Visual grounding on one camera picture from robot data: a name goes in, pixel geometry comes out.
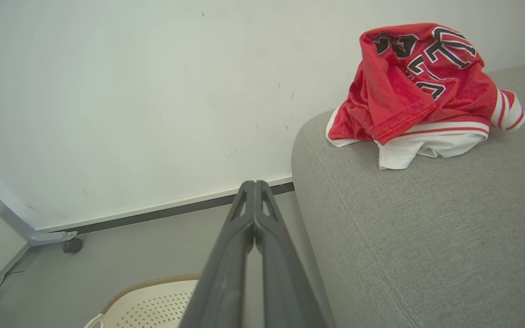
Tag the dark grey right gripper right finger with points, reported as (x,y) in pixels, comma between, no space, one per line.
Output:
(280,282)

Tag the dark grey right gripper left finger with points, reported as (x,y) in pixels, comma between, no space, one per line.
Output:
(223,273)

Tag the red white sports jersey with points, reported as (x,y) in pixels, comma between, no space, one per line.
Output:
(394,95)

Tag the cream perforated laundry basket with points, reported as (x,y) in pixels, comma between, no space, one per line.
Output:
(153,305)

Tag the grey fabric sofa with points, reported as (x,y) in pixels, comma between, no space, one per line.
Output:
(426,237)

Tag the black caster wheel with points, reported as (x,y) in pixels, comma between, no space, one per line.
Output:
(73,246)

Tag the grey partition stand frame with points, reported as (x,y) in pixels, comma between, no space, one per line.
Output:
(25,230)

